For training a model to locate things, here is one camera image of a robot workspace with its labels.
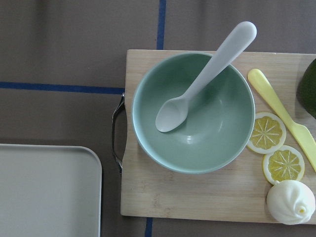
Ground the beige rabbit tray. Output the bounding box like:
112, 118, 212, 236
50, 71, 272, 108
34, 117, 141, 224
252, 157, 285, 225
0, 144, 102, 237

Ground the white plastic spoon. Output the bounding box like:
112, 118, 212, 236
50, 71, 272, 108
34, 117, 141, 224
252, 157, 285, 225
156, 21, 257, 132

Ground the green ceramic bowl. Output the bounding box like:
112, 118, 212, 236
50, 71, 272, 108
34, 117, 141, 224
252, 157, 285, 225
131, 52, 255, 174

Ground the lemon slice upper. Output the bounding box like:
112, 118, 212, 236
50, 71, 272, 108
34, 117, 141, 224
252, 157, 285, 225
247, 112, 286, 154

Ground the lemon slice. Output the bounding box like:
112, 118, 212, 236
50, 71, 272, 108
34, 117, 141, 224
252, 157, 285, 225
247, 112, 286, 154
262, 145, 305, 185

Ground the lemon slice lower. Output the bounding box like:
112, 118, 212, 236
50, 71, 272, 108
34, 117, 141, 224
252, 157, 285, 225
262, 145, 305, 185

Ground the yellow plastic knife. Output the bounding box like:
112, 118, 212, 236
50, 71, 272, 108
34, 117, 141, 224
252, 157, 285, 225
247, 69, 316, 168

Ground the green avocado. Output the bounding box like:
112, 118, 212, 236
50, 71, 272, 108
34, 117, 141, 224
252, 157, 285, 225
296, 59, 316, 118

